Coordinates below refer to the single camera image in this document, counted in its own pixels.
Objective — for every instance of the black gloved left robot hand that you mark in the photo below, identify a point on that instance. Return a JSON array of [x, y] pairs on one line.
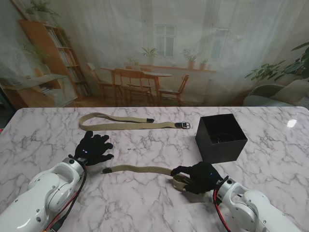
[[94, 151]]

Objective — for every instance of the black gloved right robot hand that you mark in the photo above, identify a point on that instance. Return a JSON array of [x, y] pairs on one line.
[[202, 177]]

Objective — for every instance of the printed room scene backdrop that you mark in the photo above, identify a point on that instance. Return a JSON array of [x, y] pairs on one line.
[[154, 36]]

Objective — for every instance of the black square storage box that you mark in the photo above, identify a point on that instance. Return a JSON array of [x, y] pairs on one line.
[[222, 152]]

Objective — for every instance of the beige woven belt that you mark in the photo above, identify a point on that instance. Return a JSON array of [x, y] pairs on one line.
[[144, 169]]

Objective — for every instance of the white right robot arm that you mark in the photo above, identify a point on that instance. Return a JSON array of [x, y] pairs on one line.
[[251, 210]]

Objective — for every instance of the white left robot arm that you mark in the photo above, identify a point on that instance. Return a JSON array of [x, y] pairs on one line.
[[41, 195]]

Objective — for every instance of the beige woven belt looped end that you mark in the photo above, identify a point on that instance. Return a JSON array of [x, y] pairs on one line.
[[144, 126]]

